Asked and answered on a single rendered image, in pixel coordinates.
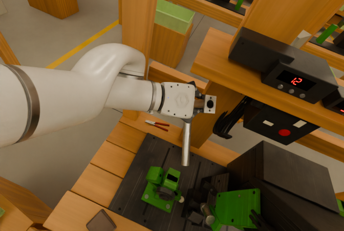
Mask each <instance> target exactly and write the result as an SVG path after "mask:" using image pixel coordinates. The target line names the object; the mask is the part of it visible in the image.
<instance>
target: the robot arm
mask: <svg viewBox="0 0 344 231"><path fill-rule="evenodd" d="M145 64H146V60H145V56H144V54H143V53H142V52H140V51H139V50H137V49H134V48H132V47H130V46H127V45H123V44H117V43H109V44H103V45H99V46H97V47H94V48H93V49H91V50H89V51H88V52H87V53H86V54H85V55H84V56H83V57H82V58H81V59H80V60H79V61H78V62H77V63H76V64H75V66H74V67H73V68H72V69H71V70H70V71H65V70H55V69H46V68H37V67H28V66H19V65H9V64H0V148H3V147H6V146H9V145H13V144H16V143H19V142H23V141H26V140H29V139H33V138H36V137H39V136H42V135H46V134H49V133H53V132H56V131H59V130H63V129H66V128H69V127H73V126H75V125H79V124H82V123H85V122H88V121H90V120H92V119H93V118H95V117H96V116H98V115H99V113H100V112H101V111H102V109H103V108H113V109H124V110H134V111H145V112H148V111H149V113H150V114H153V113H154V112H155V111H157V113H159V114H161V115H165V116H169V117H177V118H181V119H182V120H183V121H185V122H186V123H191V121H192V119H193V118H194V117H195V116H196V115H197V114H198V113H203V108H195V109H194V100H195V97H196V98H198V99H204V94H202V93H200V92H199V90H198V89H197V88H196V84H195V81H190V82H187V83H178V82H162V83H158V82H153V81H147V80H144V72H145Z"/></svg>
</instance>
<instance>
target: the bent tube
mask: <svg viewBox="0 0 344 231"><path fill-rule="evenodd" d="M210 98H211V99H210ZM216 99H217V97H216V96H212V95H204V99H199V100H195V101H194V107H193V108H194V109H195V108H203V113H212V114H215V110H216ZM190 138H191V123H186V122H185V121H184V125H183V143H182V161H181V165H183V166H189V157H190Z"/></svg>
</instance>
